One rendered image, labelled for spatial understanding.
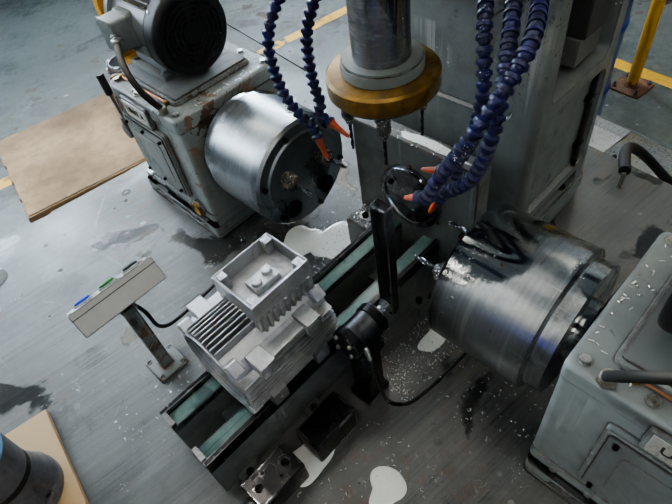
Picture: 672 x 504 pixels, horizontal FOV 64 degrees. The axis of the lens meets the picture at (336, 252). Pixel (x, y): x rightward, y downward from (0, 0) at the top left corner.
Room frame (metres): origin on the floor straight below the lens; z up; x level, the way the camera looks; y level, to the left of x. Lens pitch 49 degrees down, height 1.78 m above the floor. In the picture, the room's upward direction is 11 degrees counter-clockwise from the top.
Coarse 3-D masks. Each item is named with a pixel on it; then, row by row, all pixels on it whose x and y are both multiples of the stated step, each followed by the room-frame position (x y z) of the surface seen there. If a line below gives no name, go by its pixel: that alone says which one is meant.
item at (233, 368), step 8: (312, 288) 0.54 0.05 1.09; (320, 288) 0.54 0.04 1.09; (312, 296) 0.53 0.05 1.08; (320, 296) 0.53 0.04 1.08; (184, 320) 0.52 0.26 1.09; (184, 328) 0.51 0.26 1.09; (232, 360) 0.43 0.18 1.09; (224, 368) 0.42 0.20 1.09; (232, 368) 0.42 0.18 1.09; (240, 368) 0.42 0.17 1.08; (232, 376) 0.41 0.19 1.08; (248, 408) 0.42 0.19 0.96
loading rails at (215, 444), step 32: (352, 256) 0.74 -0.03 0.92; (352, 288) 0.70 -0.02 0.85; (416, 288) 0.68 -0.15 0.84; (192, 384) 0.50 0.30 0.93; (288, 384) 0.46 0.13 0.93; (320, 384) 0.50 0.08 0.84; (192, 416) 0.45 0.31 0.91; (224, 416) 0.47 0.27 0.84; (256, 416) 0.42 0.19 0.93; (288, 416) 0.45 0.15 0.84; (192, 448) 0.43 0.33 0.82; (224, 448) 0.37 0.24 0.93; (256, 448) 0.40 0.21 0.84; (224, 480) 0.35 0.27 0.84
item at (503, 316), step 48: (480, 240) 0.51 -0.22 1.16; (528, 240) 0.49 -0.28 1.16; (576, 240) 0.49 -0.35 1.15; (480, 288) 0.45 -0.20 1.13; (528, 288) 0.42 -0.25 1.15; (576, 288) 0.40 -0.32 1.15; (480, 336) 0.40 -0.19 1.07; (528, 336) 0.37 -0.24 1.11; (576, 336) 0.37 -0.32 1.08; (528, 384) 0.35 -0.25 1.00
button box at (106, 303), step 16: (128, 272) 0.66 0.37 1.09; (144, 272) 0.66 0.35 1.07; (160, 272) 0.67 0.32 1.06; (112, 288) 0.63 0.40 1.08; (128, 288) 0.64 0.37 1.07; (144, 288) 0.64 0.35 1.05; (80, 304) 0.61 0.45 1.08; (96, 304) 0.61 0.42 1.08; (112, 304) 0.61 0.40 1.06; (128, 304) 0.61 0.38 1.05; (80, 320) 0.58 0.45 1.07; (96, 320) 0.59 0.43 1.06
